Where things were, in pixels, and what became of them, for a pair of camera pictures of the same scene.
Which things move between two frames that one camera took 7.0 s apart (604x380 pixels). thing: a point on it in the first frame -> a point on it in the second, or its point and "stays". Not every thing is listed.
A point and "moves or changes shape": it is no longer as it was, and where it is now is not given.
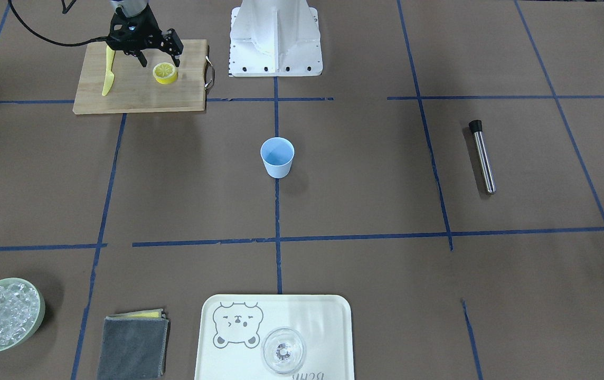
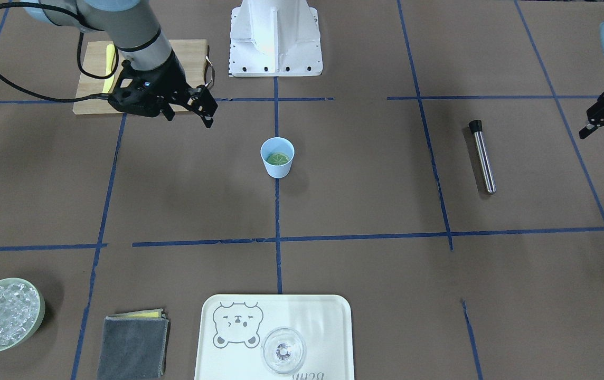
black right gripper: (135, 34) -> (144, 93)
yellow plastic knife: (110, 76) stays
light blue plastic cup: (277, 154) stays
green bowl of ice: (2, 314) stays
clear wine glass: (282, 349) stays
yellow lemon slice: (164, 73) moves or changes shape
